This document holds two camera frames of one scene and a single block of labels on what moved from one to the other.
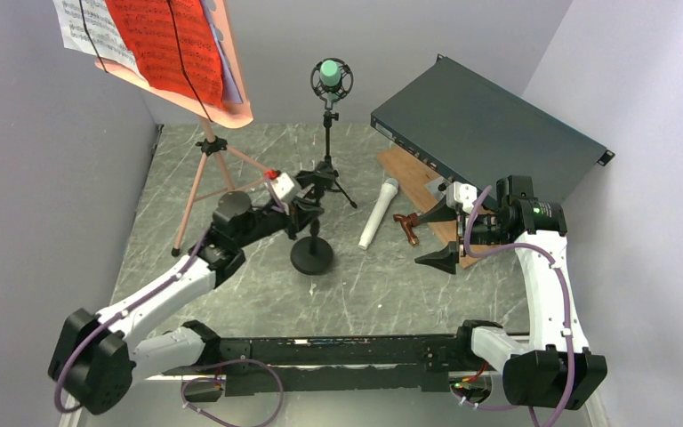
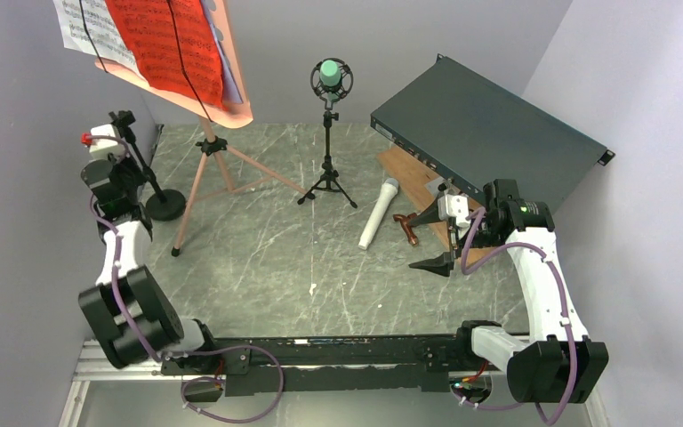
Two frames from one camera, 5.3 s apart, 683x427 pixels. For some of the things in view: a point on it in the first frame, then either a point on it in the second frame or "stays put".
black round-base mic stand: x=311 y=255 -> x=164 y=205
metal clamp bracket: x=437 y=188 stays put
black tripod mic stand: x=332 y=173 stays put
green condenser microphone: x=332 y=78 stays put
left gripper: x=301 y=213 -> x=129 y=162
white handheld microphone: x=389 y=189 stays put
